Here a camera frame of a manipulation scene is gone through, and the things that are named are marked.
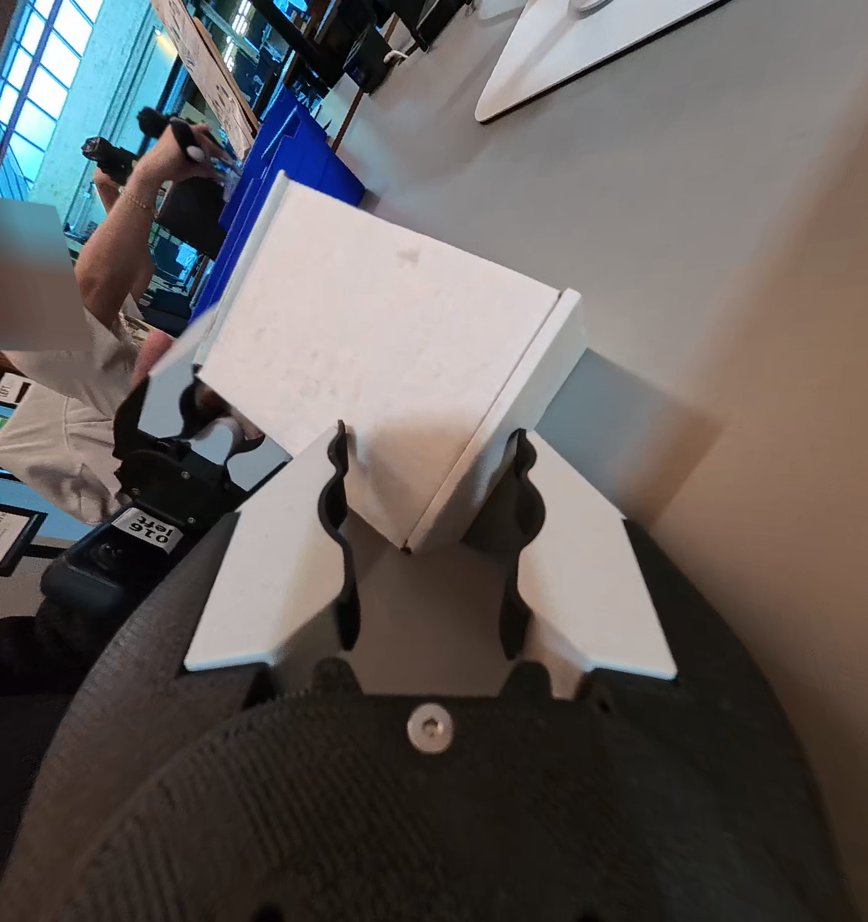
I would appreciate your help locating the blue plastic bin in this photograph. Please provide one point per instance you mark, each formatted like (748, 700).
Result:
(282, 166)

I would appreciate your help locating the black framed sign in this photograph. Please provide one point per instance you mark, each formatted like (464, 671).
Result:
(1, 537)

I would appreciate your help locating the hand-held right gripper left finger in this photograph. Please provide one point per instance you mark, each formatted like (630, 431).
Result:
(275, 576)

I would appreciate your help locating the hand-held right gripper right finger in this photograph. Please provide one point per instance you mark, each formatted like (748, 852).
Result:
(592, 590)

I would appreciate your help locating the white cardboard mailer box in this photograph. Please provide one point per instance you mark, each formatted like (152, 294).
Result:
(369, 346)

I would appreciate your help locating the beige instruction sheet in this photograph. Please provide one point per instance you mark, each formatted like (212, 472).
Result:
(210, 65)

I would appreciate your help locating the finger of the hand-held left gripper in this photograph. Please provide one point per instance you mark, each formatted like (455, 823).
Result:
(264, 468)
(161, 403)

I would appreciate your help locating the grey desk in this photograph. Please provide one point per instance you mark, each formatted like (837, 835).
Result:
(729, 288)

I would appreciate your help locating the black charging dock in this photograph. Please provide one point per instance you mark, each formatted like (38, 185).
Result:
(367, 61)

